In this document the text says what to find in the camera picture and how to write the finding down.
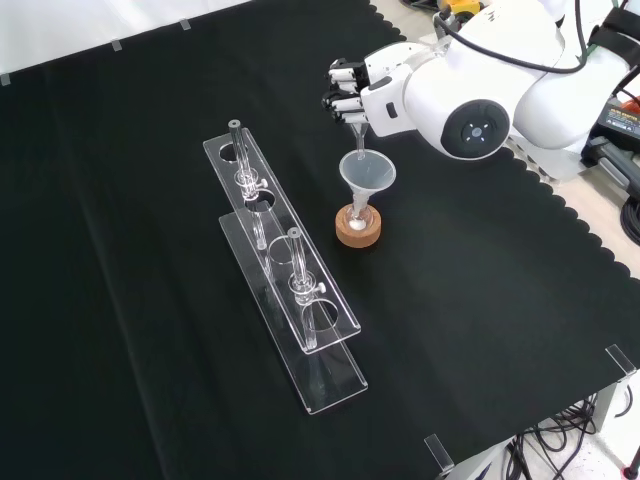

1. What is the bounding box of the yellow stop button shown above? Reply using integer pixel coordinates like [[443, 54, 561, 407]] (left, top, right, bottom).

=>
[[438, 0, 482, 15]]

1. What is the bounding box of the clear cloth clip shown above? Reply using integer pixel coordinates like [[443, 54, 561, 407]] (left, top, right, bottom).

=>
[[422, 432, 456, 475], [603, 343, 640, 383]]

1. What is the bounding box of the black cable bundle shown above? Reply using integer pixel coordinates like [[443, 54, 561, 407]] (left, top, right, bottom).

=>
[[503, 393, 602, 480]]

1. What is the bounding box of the black and orange power box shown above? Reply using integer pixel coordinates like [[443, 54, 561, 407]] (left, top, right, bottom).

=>
[[579, 95, 640, 187]]

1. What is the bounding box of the black bench cloth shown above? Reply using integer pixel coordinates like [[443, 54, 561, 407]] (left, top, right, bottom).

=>
[[0, 0, 640, 480]]

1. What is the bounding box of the small round-bottom glass flask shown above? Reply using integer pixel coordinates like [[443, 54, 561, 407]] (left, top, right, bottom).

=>
[[344, 199, 374, 233]]

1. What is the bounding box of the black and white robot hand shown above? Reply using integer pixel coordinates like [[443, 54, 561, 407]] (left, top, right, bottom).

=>
[[320, 41, 449, 140]]

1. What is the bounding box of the clear plastic funnel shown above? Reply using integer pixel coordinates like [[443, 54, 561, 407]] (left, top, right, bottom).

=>
[[338, 148, 398, 222]]

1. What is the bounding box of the black coiled cable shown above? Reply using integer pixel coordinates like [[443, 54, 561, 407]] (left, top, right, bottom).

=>
[[618, 195, 640, 242]]

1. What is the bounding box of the cork ring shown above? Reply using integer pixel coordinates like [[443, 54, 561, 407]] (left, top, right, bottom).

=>
[[334, 204, 384, 248]]

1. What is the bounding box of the clear acrylic funnel stand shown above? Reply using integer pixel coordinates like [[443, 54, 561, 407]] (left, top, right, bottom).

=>
[[201, 118, 370, 417]]

